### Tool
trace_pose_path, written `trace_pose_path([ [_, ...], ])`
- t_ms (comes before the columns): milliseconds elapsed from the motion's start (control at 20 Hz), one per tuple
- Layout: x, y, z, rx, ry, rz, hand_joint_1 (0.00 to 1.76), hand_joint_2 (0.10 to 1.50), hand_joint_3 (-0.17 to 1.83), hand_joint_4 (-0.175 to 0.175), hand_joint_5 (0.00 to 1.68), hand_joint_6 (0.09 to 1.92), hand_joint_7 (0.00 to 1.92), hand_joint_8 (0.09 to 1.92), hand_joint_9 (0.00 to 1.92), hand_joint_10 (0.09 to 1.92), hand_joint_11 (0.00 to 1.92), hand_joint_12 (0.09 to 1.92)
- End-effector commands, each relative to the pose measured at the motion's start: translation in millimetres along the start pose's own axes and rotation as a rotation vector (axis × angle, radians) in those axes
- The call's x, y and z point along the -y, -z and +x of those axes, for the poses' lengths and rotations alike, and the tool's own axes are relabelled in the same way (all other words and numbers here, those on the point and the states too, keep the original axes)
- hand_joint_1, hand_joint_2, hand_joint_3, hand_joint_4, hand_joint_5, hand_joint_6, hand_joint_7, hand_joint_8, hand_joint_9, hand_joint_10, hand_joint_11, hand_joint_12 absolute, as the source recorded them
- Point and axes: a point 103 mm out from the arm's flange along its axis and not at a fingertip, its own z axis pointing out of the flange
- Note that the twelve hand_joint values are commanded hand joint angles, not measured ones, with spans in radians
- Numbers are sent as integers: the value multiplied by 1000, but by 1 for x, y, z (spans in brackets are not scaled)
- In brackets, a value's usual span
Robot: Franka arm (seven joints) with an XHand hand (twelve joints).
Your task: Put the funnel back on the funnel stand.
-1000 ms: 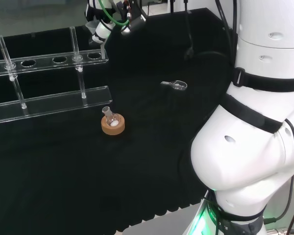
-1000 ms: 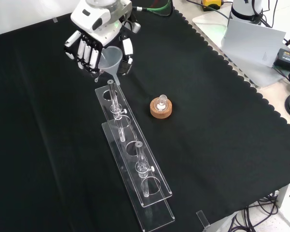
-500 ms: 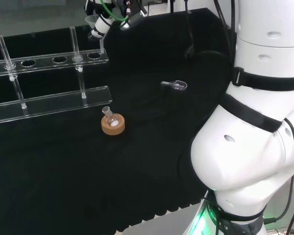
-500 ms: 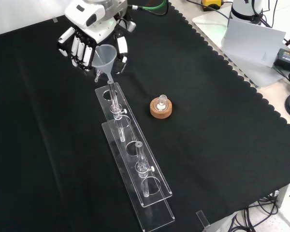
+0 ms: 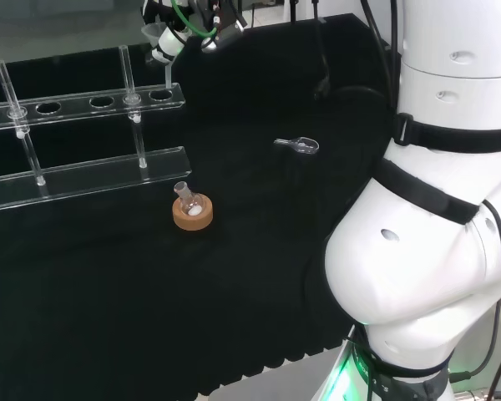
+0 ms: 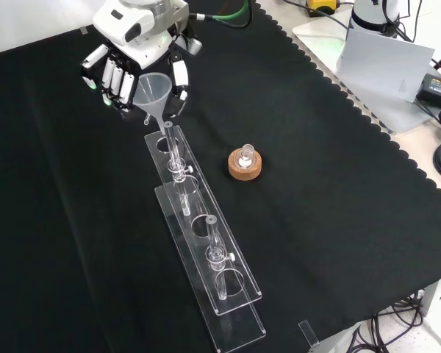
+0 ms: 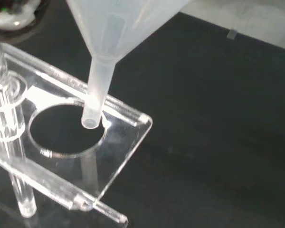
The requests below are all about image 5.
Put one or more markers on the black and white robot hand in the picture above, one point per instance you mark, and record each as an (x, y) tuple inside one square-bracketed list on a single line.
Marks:
[(171, 42)]

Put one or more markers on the translucent white plastic funnel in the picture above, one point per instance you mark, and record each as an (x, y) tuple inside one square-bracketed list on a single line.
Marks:
[(152, 35)]

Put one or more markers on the clear acrylic funnel stand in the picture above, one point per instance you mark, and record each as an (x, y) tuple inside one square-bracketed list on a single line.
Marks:
[(87, 175)]

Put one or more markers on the clear glass weighing funnel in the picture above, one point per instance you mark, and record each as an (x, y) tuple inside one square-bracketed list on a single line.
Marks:
[(305, 145)]

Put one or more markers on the clear glass round-bottom flask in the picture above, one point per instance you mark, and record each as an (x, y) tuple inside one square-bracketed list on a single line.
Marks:
[(188, 202)]

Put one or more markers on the black bench cloth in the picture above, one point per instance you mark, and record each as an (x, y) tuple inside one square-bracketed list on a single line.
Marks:
[(150, 292)]

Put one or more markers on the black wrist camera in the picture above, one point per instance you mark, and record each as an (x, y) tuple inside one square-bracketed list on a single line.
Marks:
[(225, 25)]

